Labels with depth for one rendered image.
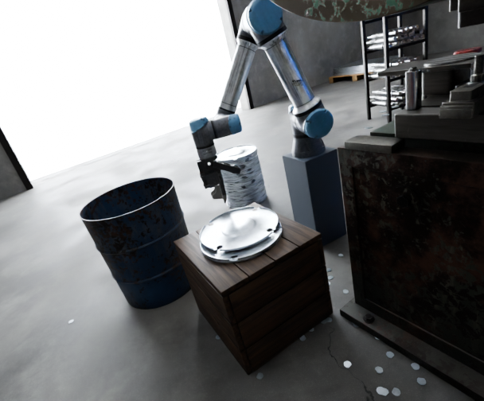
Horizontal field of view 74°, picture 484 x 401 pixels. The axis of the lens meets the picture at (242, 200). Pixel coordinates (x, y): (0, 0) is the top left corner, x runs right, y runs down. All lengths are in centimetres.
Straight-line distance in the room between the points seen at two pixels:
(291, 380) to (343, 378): 15
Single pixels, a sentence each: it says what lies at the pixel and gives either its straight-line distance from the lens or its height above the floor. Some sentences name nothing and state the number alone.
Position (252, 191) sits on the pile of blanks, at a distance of 209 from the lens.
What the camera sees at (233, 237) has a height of 37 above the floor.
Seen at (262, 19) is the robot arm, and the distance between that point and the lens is 121.
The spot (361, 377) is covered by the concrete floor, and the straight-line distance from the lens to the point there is 113.
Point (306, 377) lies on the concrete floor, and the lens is 113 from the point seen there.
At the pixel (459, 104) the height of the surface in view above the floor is 73.
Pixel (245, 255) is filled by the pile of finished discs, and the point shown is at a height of 36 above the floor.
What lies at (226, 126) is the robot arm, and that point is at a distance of 123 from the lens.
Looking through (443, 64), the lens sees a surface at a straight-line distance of 100.
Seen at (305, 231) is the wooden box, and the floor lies 35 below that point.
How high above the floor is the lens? 92
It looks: 24 degrees down
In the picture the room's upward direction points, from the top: 15 degrees counter-clockwise
